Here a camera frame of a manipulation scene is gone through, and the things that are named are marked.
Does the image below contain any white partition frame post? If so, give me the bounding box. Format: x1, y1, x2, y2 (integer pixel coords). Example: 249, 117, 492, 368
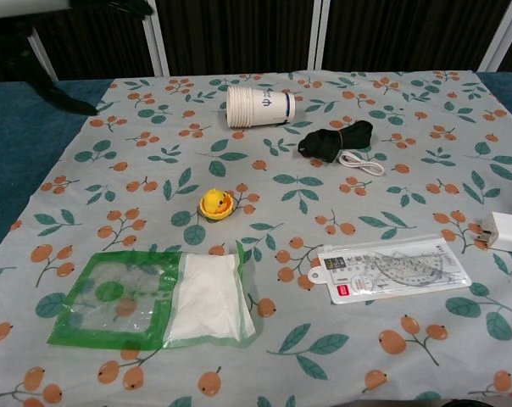
139, 8, 170, 78
477, 0, 512, 73
305, 0, 332, 71
26, 27, 60, 81

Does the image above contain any yellow flower-shaped dish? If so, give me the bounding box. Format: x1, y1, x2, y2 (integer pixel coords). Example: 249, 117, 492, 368
197, 192, 235, 221

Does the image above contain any ruler set in clear pouch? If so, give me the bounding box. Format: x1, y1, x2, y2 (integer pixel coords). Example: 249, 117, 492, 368
308, 235, 472, 305

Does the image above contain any white power adapter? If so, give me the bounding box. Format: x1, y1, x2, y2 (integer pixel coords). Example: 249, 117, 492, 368
475, 211, 512, 253

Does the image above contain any white USB cable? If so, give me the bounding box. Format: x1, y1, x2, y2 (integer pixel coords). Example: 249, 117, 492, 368
338, 149, 386, 178

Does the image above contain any bundled black strap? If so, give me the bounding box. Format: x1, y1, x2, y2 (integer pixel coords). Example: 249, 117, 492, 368
298, 120, 376, 164

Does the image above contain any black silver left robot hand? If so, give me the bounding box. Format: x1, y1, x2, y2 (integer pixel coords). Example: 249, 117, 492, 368
0, 0, 156, 117

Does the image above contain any yellow chick toy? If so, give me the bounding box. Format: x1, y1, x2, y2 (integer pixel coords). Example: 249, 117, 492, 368
202, 189, 232, 214

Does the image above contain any green bag with white powder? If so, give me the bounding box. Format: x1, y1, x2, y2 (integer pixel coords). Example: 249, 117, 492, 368
47, 239, 258, 352

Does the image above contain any floral fruit print tablecloth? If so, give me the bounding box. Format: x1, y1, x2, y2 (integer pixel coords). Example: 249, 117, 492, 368
0, 70, 512, 407

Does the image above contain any stack of white paper cups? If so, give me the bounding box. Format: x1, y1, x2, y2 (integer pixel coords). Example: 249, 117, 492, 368
226, 85, 297, 129

